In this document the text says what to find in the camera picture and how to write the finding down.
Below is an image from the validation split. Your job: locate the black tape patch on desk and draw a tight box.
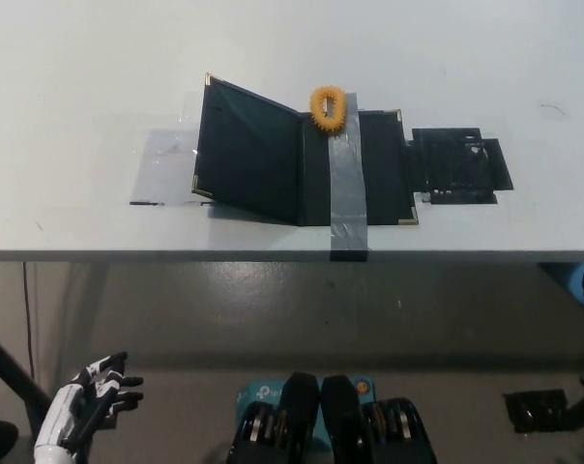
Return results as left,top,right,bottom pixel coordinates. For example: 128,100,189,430
405,127,515,206

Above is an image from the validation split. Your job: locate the grey duct tape strip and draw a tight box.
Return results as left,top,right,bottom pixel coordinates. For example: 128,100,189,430
326,90,370,263

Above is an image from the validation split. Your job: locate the white and black left hand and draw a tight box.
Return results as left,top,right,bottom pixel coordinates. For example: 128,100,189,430
34,351,144,449

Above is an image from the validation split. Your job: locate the orange spiky ring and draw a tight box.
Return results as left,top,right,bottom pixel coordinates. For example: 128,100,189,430
308,85,347,134

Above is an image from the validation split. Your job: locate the black USC diary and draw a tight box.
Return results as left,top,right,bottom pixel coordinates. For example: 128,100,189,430
190,72,421,228

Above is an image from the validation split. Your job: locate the teal TP-Link box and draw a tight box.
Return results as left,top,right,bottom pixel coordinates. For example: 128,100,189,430
234,374,378,453

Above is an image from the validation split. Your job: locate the clear plastic taped sheet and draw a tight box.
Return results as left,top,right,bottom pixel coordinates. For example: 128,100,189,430
127,96,211,208

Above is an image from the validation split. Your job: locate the thin black cable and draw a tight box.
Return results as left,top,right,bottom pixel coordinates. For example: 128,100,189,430
22,262,36,383

